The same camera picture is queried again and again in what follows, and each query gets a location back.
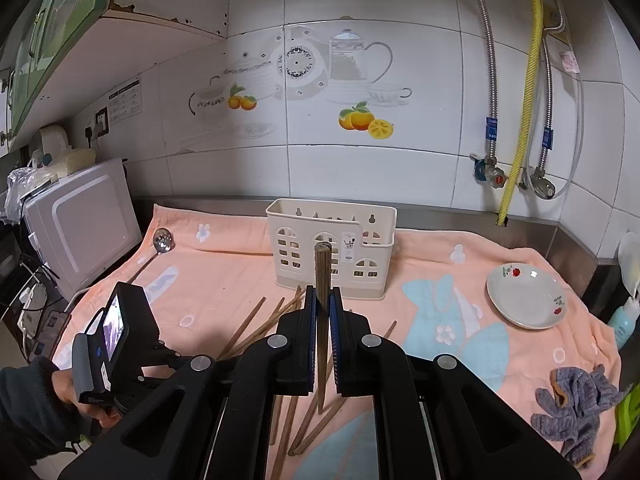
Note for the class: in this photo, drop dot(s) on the white microwave oven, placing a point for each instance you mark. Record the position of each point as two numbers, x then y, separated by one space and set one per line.
85 225

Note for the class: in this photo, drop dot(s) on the clear plastic bag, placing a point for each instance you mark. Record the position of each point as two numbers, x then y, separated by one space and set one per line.
22 192

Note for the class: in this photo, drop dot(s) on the metal slotted spoon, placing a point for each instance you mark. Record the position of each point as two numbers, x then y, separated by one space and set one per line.
163 240

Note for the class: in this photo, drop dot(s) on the green wall cabinet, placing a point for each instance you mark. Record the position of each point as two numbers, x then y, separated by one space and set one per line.
45 35

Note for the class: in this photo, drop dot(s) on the white power strip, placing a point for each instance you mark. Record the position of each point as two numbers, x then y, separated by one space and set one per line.
31 307

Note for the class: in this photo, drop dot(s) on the blue plastic bottle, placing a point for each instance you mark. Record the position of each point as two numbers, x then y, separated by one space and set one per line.
622 322

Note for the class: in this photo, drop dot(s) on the cream kitchen appliance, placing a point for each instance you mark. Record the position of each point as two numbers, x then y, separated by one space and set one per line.
62 152

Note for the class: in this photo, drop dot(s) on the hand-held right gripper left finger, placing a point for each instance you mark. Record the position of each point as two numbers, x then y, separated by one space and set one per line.
311 340

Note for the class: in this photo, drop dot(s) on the person's left hand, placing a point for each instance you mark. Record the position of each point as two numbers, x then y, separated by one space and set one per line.
70 392

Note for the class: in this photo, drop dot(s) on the green plastic basket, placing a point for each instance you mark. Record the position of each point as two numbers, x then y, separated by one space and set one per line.
625 417

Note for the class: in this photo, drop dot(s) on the white floral plate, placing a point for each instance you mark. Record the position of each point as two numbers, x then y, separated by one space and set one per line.
525 295

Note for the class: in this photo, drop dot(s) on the pink wall tag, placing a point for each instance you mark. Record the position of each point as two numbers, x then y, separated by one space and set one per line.
569 61

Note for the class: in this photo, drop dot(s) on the wooden chopstick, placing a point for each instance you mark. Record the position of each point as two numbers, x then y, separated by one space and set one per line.
323 280

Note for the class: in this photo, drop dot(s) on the pile of wooden chopsticks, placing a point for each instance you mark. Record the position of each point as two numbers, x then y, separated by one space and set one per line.
252 322

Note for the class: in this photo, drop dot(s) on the peach printed towel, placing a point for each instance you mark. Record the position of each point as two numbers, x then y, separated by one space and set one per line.
215 270

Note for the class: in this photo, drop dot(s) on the metal water valve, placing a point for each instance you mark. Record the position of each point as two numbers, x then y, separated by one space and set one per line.
541 184
489 172

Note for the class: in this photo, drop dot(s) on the printed wall label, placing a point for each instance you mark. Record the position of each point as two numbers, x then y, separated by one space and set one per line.
125 101

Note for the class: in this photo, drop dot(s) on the person's left forearm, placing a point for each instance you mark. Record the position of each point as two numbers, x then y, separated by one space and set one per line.
27 405

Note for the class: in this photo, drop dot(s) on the wall socket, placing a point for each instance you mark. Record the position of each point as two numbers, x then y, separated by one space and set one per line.
101 121

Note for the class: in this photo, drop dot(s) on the cream plastic utensil holder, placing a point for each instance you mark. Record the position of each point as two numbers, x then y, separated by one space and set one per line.
300 240

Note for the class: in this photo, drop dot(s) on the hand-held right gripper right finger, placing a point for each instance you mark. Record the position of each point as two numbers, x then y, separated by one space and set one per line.
336 340

